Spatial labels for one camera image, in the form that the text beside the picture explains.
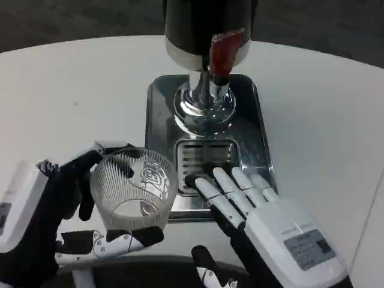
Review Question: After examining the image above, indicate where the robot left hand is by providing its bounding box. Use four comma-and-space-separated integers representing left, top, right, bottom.
0, 139, 164, 288

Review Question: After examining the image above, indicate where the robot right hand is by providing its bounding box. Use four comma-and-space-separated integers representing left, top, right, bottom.
183, 166, 353, 288

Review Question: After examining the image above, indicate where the clear ribbed glass cup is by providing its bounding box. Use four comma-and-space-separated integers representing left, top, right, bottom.
89, 148, 179, 232

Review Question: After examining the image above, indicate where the steel drip tray grid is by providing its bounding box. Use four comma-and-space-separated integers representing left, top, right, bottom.
175, 139, 241, 196

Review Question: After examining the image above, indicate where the steel drip tray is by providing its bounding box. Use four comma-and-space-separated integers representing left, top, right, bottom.
143, 73, 278, 224

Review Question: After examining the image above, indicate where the black drink dispenser chrome stand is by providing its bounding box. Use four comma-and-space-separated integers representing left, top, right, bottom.
163, 0, 256, 136

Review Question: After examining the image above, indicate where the red tap handle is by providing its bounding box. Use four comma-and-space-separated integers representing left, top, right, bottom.
208, 28, 245, 78

